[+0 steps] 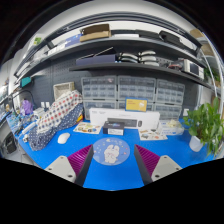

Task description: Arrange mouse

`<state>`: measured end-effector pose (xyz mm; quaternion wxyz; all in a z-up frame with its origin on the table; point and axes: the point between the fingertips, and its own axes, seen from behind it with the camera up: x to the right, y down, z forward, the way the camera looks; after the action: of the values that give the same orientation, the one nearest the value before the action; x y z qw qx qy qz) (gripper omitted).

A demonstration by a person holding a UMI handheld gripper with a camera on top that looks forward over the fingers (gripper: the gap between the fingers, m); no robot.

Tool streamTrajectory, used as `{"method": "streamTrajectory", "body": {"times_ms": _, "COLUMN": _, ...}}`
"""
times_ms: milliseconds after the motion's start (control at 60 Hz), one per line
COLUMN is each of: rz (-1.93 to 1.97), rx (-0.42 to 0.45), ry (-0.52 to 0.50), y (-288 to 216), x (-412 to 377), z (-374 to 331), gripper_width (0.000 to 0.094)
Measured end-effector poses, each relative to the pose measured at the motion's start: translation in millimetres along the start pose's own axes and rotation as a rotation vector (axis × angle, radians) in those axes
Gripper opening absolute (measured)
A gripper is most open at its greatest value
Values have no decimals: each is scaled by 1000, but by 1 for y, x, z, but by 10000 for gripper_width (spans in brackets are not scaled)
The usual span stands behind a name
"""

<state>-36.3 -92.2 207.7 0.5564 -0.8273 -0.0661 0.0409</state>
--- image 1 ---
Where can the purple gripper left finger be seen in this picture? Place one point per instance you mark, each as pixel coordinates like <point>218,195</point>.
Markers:
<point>73,168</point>

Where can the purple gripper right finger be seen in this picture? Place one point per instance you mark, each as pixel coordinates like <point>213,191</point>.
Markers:
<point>153,167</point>

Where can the white computer mouse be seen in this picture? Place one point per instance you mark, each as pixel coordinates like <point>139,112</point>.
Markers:
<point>62,139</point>

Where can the illustrated card right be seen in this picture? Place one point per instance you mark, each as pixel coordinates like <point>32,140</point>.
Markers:
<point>151,135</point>

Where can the illustrated card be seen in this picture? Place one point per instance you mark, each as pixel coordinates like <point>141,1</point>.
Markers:
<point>151,135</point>
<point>85,127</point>

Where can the round blue bunny mousepad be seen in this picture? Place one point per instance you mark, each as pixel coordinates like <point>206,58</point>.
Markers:
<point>111,151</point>

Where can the illustrated card left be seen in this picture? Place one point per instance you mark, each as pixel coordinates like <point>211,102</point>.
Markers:
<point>85,127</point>

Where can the clear plastic box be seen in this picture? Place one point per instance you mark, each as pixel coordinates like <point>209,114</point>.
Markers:
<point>170,127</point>

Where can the white plant pot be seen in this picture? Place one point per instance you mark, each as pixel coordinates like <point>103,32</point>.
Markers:
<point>195,144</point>

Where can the white keyboard box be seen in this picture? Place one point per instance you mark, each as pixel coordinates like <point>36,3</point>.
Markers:
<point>131,120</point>

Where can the small black box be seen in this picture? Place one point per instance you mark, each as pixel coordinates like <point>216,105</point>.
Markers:
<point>113,128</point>

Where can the patterned fabric cover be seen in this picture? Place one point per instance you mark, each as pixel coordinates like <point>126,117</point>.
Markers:
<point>64,113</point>

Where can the yellow blue card sign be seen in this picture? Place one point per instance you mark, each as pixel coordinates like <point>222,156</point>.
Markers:
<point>136,104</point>

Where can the green potted plant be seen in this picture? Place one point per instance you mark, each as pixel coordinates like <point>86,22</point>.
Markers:
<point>206,124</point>

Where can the grey drawer organizer right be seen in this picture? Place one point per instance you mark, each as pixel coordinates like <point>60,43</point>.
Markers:
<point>169,92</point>

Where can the grey drawer organizer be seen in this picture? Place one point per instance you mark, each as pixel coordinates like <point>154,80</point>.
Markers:
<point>169,92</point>
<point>136,87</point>
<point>99,87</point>

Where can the purple toy figure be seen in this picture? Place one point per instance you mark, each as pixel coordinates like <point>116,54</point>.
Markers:
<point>26,108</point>

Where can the white woven basket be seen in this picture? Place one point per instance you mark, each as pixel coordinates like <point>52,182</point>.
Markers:
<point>60,89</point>

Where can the grey drawer organizer left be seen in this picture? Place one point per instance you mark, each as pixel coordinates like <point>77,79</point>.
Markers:
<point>99,87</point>

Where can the grey drawer organizer middle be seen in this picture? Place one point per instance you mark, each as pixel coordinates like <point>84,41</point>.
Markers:
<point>136,87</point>

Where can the white device on shelf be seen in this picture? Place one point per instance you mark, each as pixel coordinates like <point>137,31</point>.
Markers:
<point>192,68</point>

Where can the stacked white headsets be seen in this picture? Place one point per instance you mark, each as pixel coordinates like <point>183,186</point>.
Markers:
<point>147,57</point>

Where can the dark blue flat box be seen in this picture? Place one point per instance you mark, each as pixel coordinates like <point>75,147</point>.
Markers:
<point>96,60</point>

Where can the cardboard box on shelf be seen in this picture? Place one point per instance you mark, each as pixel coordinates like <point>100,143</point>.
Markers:
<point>95,32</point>

